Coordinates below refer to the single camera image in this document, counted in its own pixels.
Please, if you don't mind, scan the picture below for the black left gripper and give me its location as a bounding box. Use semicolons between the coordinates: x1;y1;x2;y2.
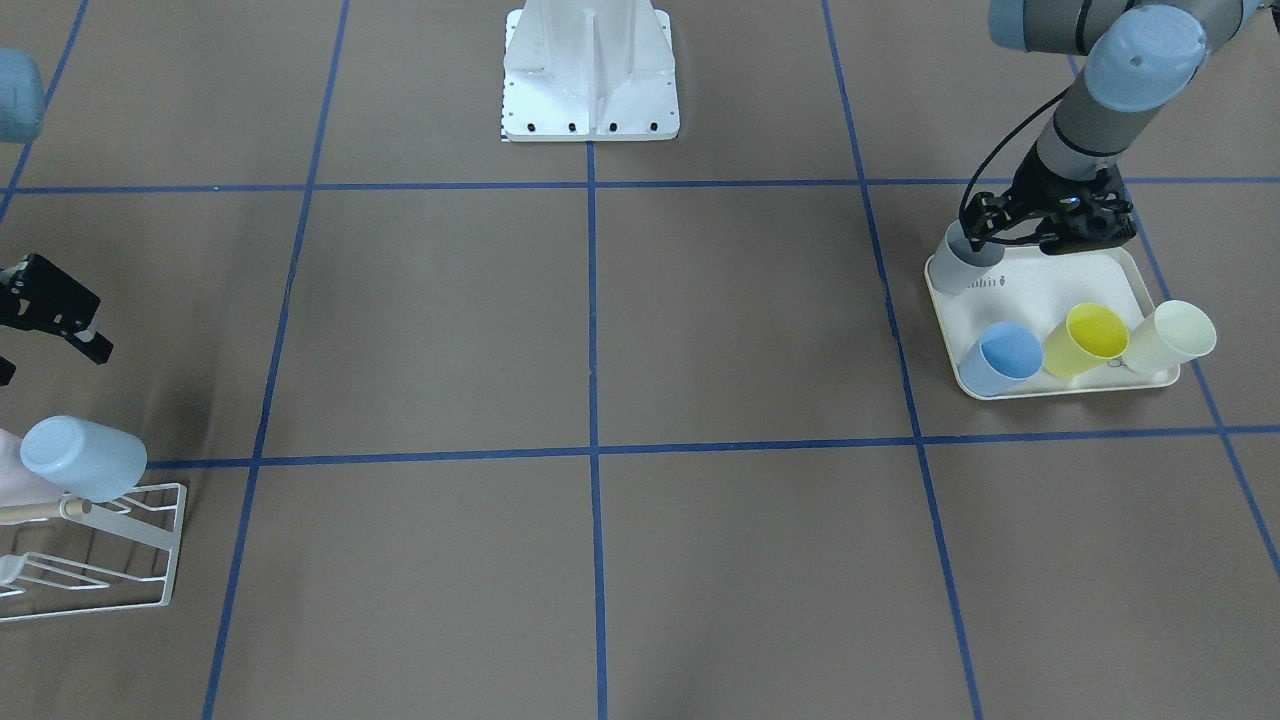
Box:
963;160;1137;255

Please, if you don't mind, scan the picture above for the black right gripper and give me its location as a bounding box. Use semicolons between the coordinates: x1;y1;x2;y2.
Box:
0;254;114;387

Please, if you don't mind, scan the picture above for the grey plastic cup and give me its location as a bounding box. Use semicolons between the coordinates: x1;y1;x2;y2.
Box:
925;220;1006;295

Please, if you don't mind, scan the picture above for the light blue plastic cup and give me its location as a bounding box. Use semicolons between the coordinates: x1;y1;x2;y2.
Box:
19;415;147;503

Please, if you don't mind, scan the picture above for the pink plastic cup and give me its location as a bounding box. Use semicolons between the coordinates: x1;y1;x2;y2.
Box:
1;429;65;509

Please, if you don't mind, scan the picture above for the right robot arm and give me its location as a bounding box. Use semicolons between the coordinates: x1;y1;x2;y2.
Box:
1;47;114;365

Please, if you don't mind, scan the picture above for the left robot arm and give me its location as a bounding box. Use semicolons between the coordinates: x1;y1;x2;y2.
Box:
957;1;1277;256

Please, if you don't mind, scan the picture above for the yellow plastic cup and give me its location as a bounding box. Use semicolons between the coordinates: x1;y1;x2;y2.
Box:
1042;302;1130;380

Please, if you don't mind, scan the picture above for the wooden rack dowel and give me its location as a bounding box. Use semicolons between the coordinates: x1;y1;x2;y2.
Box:
1;498;93;525

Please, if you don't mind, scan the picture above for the cream white plastic cup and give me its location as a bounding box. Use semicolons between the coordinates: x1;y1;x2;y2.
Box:
1121;300;1219;375

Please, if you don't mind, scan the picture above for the cream plastic tray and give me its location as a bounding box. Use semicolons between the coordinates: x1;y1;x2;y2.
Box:
924;247;1181;401

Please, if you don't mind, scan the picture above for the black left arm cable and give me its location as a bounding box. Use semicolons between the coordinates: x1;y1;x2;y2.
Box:
957;86;1073;231

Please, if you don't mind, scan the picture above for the white wire cup rack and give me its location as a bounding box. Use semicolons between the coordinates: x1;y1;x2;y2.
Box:
3;483;188;625

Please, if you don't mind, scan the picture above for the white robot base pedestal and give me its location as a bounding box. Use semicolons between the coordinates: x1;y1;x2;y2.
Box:
500;1;681;143

